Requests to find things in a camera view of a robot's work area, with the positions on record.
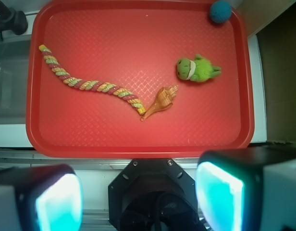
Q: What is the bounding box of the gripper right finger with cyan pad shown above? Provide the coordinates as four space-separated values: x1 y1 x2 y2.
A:
195 146 296 231

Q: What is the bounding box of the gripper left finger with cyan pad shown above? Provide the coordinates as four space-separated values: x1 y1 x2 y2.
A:
0 164 84 231

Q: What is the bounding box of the orange conch seashell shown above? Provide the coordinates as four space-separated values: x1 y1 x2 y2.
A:
140 85 179 121

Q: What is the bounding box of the green plush frog toy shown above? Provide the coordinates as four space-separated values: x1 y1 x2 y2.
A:
176 54 222 83

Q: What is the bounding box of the red plastic tray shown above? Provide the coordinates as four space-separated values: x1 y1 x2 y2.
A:
26 0 254 159

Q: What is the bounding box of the blue knitted ball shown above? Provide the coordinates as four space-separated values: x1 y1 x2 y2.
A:
209 0 232 24

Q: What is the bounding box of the black clamp knob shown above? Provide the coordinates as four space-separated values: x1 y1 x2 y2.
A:
0 0 28 42

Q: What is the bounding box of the black octagonal mount base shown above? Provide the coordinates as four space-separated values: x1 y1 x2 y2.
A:
108 159 206 231

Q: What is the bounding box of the multicolored twisted rope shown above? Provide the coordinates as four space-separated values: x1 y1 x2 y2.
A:
38 44 147 115

